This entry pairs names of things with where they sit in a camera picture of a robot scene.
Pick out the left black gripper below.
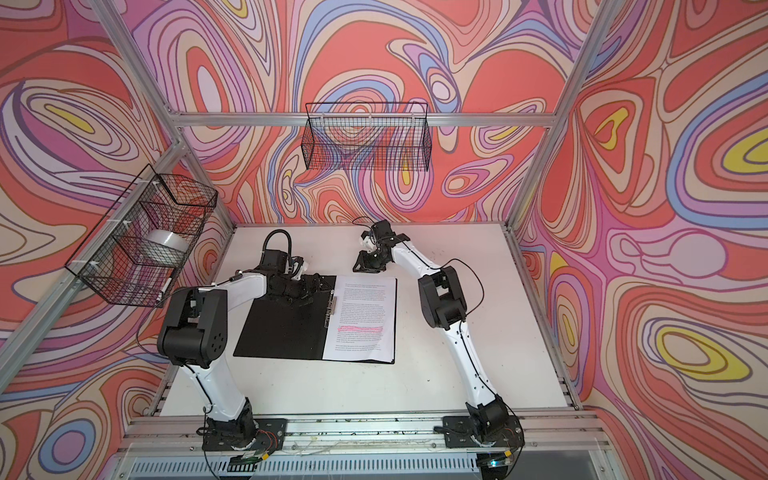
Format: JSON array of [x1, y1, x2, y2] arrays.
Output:
[[273, 273, 332, 308]]

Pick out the white folder black inside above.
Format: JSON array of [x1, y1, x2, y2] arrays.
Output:
[[232, 273, 398, 365]]

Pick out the printed paper sheet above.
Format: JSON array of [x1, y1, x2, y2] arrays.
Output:
[[322, 274, 397, 364]]

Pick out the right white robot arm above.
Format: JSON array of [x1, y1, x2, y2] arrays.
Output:
[[353, 220, 511, 446]]

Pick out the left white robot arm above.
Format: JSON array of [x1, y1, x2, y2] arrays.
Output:
[[157, 271, 335, 452]]

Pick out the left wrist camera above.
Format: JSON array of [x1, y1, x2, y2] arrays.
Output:
[[258, 249, 291, 274]]

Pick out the black wire basket back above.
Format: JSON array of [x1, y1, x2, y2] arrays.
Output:
[[301, 101, 432, 172]]

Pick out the black wire basket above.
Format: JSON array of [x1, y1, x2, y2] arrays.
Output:
[[301, 101, 432, 172], [65, 165, 218, 307]]

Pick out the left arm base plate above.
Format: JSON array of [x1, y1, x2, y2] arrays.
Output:
[[196, 418, 288, 453]]

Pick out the black wire basket left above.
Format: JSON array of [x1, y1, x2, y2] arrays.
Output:
[[65, 165, 218, 307]]

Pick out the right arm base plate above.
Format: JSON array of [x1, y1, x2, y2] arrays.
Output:
[[433, 416, 525, 450]]

